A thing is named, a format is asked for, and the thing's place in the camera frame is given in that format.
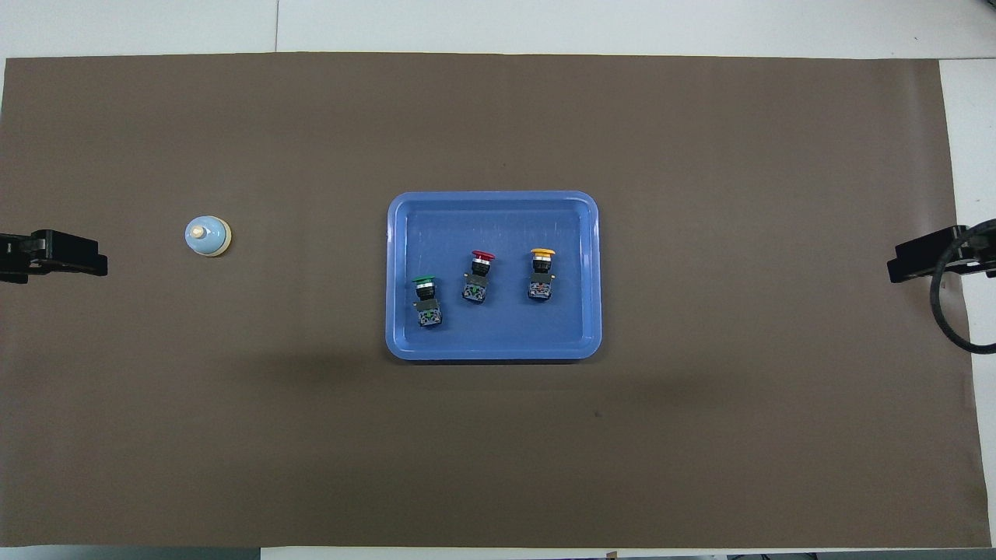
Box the brown table mat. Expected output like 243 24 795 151
0 51 993 549

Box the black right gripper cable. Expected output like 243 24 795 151
931 226 996 355

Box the red push button switch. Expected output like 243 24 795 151
462 250 496 305

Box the yellow push button switch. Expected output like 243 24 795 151
528 247 557 303

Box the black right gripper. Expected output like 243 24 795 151
887 220 996 285

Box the light blue call bell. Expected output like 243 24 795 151
184 215 233 257

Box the green push button switch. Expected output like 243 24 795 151
413 275 444 328

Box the blue plastic tray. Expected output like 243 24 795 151
385 191 602 362

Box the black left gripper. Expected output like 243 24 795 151
0 229 109 283

